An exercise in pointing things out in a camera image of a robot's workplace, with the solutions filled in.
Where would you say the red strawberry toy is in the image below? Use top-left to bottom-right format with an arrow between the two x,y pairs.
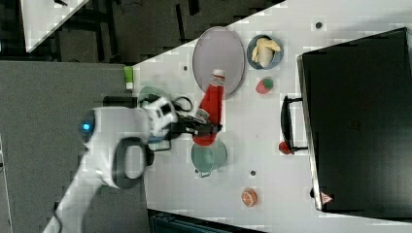
256,78 -> 274,94

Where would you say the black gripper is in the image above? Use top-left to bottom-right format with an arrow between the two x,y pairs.
169,115 -> 223,139

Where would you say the red ketchup bottle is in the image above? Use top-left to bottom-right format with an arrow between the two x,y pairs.
192,69 -> 225,147

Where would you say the blue bowl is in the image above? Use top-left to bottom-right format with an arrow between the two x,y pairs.
247,35 -> 285,70

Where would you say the grey round plate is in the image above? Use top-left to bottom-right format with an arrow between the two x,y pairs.
192,26 -> 246,99

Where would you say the black and steel toaster oven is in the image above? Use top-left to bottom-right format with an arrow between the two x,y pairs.
296,27 -> 412,222

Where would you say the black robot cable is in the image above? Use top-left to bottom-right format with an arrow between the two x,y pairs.
142,93 -> 194,113

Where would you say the small red tomato toy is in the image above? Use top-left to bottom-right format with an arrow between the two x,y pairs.
278,142 -> 292,154

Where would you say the orange slice toy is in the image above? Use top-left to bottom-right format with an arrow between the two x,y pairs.
241,188 -> 258,207

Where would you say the green mug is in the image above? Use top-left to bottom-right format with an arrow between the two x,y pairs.
190,139 -> 227,179

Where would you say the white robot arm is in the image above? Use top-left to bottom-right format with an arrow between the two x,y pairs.
42,94 -> 222,233

